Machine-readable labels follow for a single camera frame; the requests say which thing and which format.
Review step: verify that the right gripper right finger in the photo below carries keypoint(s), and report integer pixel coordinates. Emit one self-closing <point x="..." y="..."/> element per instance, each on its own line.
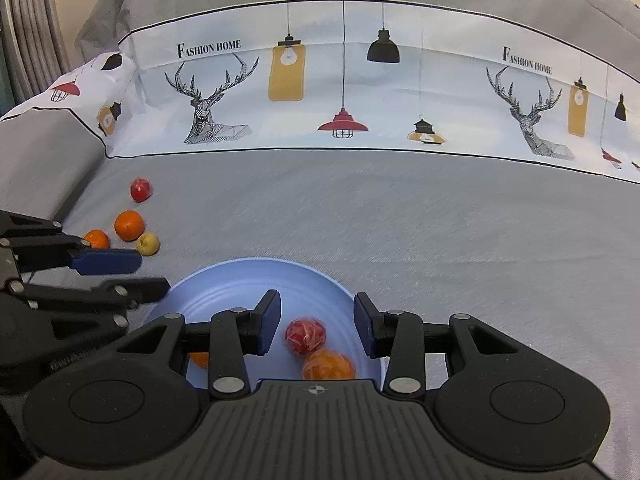
<point x="491" y="396"/>

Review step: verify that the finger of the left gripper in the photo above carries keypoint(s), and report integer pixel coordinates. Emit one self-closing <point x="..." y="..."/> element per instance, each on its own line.
<point x="59" y="250"/>
<point x="109" y="296"/>

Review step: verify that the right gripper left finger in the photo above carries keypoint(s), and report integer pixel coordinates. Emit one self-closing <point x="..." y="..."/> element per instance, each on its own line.
<point x="142" y="395"/>

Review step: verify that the yellow-green small fruit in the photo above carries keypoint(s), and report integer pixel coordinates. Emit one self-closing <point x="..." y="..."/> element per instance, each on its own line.
<point x="147" y="244"/>

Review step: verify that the round orange mandarin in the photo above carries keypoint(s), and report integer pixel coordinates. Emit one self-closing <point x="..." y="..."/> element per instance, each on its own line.
<point x="129" y="225"/>

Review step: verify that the plastic-wrapped orange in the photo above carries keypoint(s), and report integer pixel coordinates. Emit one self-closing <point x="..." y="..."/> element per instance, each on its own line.
<point x="326" y="364"/>
<point x="200" y="359"/>

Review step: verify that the small red fruit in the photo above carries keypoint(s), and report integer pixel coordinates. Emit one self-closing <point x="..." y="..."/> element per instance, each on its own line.
<point x="140" y="190"/>

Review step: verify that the grey ribbed curtain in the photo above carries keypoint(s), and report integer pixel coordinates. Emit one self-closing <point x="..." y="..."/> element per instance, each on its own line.
<point x="32" y="47"/>

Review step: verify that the grey printed sofa cover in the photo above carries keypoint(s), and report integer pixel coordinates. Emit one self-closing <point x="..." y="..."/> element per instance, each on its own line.
<point x="548" y="255"/>

